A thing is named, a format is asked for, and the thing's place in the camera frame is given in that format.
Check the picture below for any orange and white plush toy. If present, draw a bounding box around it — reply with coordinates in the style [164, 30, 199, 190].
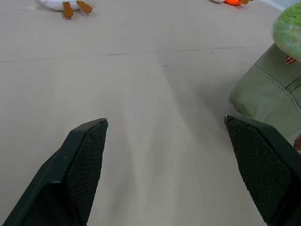
[210, 0, 254, 7]

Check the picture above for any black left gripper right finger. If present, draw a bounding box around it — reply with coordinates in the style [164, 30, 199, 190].
[224, 114, 301, 226]

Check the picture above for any white plush duck toy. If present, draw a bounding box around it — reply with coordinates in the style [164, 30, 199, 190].
[38, 0, 93, 18]

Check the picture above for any olive green fabric bag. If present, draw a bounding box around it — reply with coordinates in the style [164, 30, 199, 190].
[230, 43, 301, 148]

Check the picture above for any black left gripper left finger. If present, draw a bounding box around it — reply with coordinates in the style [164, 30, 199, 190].
[2, 118, 109, 226]

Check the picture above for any green fuzzy plush toy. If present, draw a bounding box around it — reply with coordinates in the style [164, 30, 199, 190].
[272, 4, 301, 62]

